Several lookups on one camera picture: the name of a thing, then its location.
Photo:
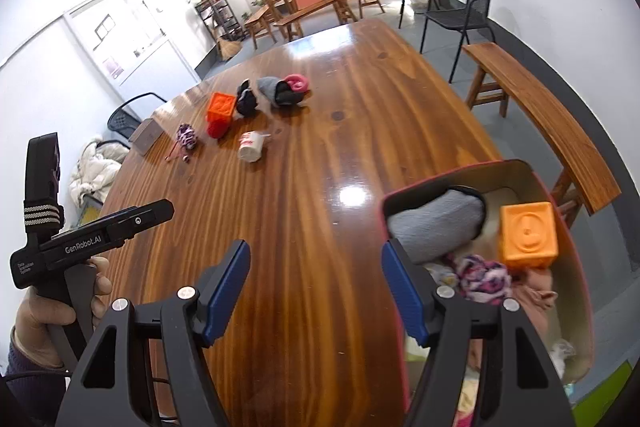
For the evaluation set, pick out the long wooden bench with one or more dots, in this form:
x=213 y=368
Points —
x=545 y=107
x=310 y=9

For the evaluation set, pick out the grey knit sock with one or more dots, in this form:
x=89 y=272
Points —
x=267 y=86

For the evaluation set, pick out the large leopard print plush sock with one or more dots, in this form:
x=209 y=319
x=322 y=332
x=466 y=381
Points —
x=482 y=279

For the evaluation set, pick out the green sheet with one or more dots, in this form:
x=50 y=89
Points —
x=600 y=392

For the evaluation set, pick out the grey cardboard box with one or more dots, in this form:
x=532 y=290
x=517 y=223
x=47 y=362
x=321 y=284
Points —
x=146 y=137

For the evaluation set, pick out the grey sock with black cuff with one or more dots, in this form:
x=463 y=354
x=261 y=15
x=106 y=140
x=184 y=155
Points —
x=435 y=222

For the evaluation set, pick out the white jacket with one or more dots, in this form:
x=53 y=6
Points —
x=95 y=172

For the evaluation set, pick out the black plant shelf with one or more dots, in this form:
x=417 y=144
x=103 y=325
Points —
x=220 y=14

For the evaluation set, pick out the white plastic bag roll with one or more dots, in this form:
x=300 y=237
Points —
x=250 y=149

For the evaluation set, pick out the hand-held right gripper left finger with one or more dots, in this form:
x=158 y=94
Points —
x=227 y=287

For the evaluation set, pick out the pink tin container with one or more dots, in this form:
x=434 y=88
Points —
x=530 y=179

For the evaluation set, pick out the black ribbed sock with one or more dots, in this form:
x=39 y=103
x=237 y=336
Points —
x=285 y=99

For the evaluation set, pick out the red ball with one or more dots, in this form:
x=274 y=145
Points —
x=217 y=130

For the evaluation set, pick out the pink foam twist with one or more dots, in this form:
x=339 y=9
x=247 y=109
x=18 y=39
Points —
x=296 y=82

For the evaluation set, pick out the straw broom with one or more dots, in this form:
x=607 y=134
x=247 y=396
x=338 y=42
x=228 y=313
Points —
x=230 y=52

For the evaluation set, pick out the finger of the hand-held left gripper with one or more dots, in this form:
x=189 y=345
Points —
x=150 y=212

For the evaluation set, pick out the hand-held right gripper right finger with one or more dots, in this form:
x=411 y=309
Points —
x=405 y=292

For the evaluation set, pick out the person's left forearm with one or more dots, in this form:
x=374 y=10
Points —
x=30 y=387

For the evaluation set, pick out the orange toy cube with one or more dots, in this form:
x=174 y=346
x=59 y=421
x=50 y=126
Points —
x=527 y=232
x=221 y=104

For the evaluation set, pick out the black fuzzy sock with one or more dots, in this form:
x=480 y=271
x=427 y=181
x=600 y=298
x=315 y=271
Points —
x=246 y=102

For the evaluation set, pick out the person's left hand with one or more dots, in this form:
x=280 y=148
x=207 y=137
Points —
x=35 y=322

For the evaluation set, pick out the glass window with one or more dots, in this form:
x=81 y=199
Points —
x=130 y=37

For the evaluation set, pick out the tan knotted cloth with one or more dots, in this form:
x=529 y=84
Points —
x=537 y=297

